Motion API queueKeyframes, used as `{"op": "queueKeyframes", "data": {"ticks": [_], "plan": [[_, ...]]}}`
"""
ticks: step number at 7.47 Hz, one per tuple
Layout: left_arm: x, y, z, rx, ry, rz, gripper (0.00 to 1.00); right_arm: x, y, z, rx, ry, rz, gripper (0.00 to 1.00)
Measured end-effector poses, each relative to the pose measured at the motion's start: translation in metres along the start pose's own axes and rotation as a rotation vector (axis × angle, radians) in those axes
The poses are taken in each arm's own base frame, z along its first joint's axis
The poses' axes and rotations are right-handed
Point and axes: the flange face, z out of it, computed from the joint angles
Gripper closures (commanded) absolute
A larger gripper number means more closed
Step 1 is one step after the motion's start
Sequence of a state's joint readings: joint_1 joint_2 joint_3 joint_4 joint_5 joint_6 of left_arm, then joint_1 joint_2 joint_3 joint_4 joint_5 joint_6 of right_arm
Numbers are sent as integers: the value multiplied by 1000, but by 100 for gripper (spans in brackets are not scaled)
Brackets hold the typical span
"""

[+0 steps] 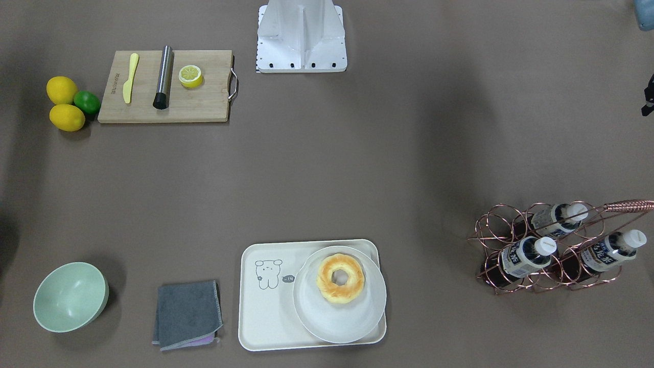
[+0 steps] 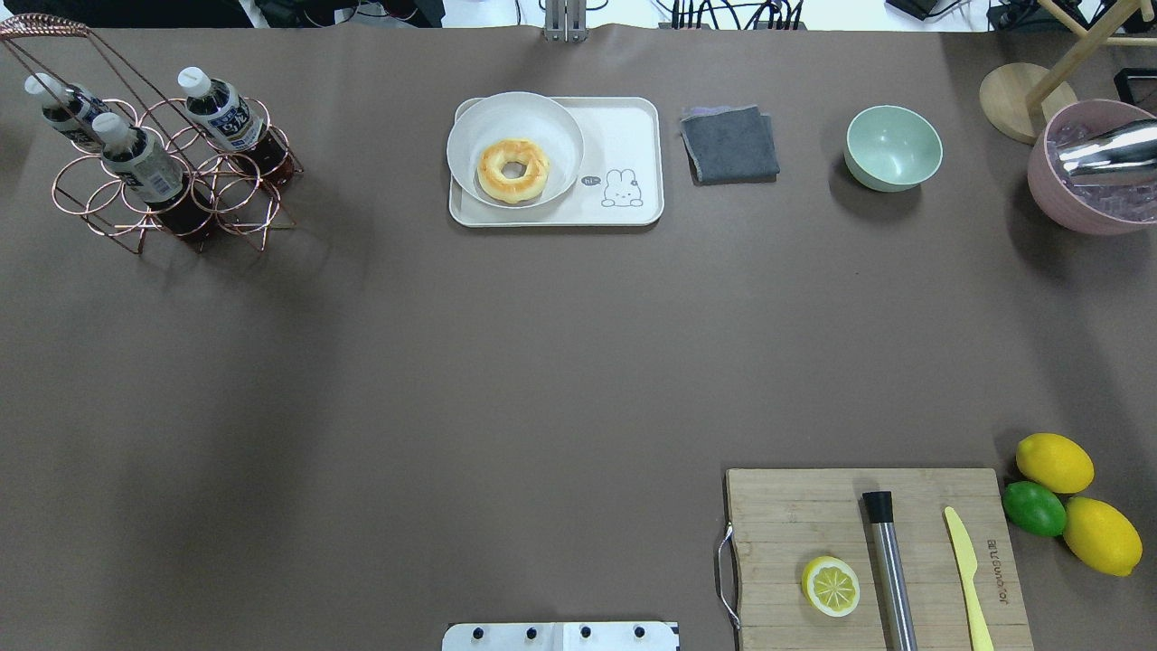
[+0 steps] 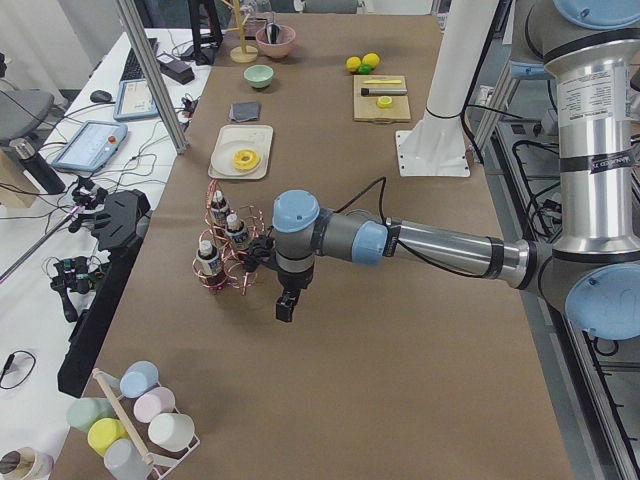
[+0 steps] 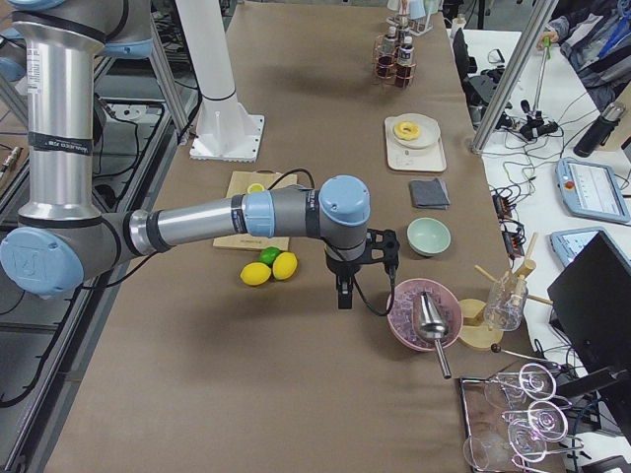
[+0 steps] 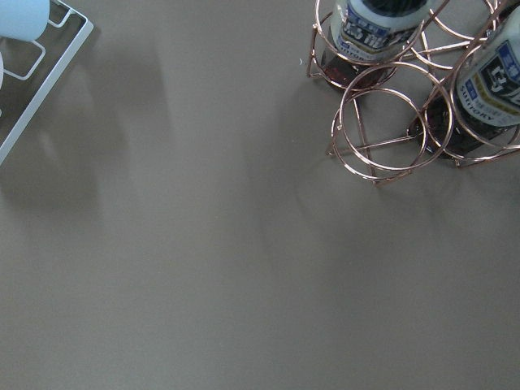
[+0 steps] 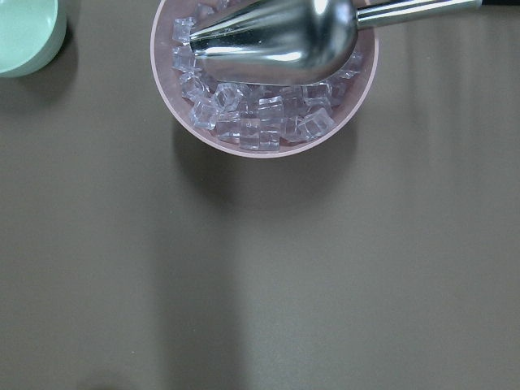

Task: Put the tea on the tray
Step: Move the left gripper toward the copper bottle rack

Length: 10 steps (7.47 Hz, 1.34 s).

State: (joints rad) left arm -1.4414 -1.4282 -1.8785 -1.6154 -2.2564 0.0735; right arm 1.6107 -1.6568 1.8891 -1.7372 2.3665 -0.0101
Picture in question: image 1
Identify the tea bottle white cap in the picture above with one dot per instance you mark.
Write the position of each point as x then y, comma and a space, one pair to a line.
515, 262

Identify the cream rectangular serving tray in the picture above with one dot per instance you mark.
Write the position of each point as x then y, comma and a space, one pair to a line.
267, 316

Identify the tea bottle in rack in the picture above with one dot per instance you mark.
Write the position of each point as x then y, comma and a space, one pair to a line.
553, 221
610, 252

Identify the white round plate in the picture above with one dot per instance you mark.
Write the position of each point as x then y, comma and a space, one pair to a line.
339, 323

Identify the half lemon slice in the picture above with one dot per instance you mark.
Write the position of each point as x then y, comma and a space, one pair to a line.
190, 76

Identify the steel cylinder muddler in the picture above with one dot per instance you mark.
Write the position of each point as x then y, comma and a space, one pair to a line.
162, 95

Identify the grey folded cloth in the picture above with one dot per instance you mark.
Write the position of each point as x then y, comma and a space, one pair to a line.
187, 315

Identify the yellow plastic knife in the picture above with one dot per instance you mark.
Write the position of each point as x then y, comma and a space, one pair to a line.
128, 85

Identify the green lime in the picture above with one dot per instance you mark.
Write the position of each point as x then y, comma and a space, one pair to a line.
87, 102

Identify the yellow lemon outer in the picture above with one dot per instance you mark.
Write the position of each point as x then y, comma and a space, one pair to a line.
67, 117

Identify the mint green bowl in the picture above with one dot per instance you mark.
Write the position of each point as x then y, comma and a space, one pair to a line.
70, 297

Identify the yellow lemon near board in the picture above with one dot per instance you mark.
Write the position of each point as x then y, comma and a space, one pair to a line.
61, 90

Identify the glazed ring donut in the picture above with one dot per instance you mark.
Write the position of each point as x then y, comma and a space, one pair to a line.
340, 279

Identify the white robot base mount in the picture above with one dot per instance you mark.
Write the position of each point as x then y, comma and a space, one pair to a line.
301, 37

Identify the copper wire bottle rack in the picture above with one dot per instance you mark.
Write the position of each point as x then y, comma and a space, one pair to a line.
493, 232

